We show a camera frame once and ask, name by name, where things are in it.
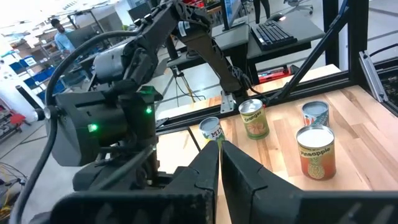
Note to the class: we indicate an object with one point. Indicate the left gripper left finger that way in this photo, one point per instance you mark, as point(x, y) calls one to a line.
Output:
point(186, 199)

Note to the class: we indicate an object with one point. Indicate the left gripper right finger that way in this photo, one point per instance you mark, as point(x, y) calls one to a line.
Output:
point(264, 202)

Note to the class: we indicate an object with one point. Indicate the pineapple tin can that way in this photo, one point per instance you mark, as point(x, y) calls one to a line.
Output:
point(315, 152)

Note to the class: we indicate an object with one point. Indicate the white mix fruit can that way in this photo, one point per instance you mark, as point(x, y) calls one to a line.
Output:
point(210, 126)

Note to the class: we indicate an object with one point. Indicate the green oranges tin can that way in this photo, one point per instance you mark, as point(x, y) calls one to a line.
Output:
point(253, 119)

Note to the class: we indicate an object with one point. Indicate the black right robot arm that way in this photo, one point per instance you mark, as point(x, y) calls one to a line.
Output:
point(202, 46)

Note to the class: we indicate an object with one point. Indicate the rack with blue bins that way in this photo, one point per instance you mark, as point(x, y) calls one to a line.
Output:
point(40, 76)

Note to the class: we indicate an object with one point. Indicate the person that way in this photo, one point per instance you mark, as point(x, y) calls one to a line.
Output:
point(63, 39)
point(261, 9)

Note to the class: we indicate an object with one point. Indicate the teal and white tin can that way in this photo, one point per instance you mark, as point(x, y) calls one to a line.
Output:
point(315, 113)

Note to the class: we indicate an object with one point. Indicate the red box under desk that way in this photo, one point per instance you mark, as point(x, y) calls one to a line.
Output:
point(275, 74)

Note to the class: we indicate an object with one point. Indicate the silver aluminium profile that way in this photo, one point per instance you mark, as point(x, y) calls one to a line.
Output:
point(373, 76)

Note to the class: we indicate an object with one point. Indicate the computer keyboard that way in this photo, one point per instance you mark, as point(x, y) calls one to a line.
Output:
point(273, 35)

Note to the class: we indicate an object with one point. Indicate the grey side desk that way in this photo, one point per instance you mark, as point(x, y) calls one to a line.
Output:
point(230, 37)

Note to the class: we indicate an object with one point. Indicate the grey desk with keyboard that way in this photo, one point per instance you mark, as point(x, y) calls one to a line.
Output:
point(304, 29)

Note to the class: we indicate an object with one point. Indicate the black computer mouse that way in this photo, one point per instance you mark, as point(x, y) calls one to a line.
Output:
point(277, 17)

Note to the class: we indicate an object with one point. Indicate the desk computer monitor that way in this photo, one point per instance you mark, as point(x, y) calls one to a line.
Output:
point(233, 12)

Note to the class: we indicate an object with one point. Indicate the office chair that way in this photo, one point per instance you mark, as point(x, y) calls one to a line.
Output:
point(298, 4)

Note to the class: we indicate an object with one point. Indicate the black frame wooden shelf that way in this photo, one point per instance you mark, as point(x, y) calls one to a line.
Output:
point(174, 152)

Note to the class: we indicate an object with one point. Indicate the grey metal bracket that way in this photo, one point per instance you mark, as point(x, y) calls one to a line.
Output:
point(227, 104)

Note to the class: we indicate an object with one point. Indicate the black table frame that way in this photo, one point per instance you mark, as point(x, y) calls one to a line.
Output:
point(357, 37)

